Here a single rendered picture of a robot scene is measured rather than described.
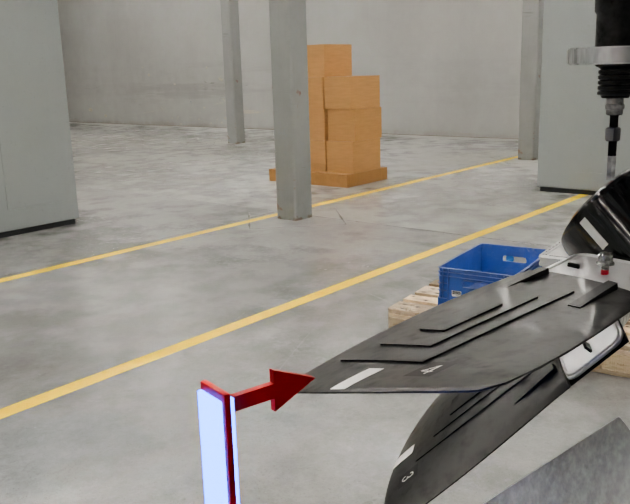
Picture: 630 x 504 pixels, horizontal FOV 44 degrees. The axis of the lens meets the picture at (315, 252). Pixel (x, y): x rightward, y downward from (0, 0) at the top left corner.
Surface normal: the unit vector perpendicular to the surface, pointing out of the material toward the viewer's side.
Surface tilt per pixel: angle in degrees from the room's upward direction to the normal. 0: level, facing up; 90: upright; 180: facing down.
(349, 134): 90
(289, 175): 90
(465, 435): 48
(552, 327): 5
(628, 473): 55
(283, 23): 90
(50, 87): 90
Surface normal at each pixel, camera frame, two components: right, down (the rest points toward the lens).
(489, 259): -0.53, 0.20
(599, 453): -0.25, -0.36
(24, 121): 0.77, 0.13
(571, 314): -0.08, -0.97
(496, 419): -0.75, -0.59
